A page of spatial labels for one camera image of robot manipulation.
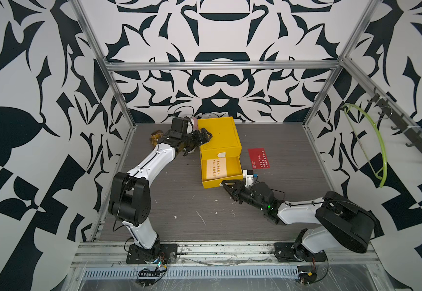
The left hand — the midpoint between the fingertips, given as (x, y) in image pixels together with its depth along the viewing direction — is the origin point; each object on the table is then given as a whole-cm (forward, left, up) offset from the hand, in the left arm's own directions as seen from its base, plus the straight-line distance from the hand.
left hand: (205, 135), depth 88 cm
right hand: (-22, -6, -7) cm, 24 cm away
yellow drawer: (-13, -13, -12) cm, 22 cm away
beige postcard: (-12, -5, -11) cm, 17 cm away
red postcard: (0, -30, -21) cm, 36 cm away
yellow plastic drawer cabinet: (-10, -7, -2) cm, 13 cm away
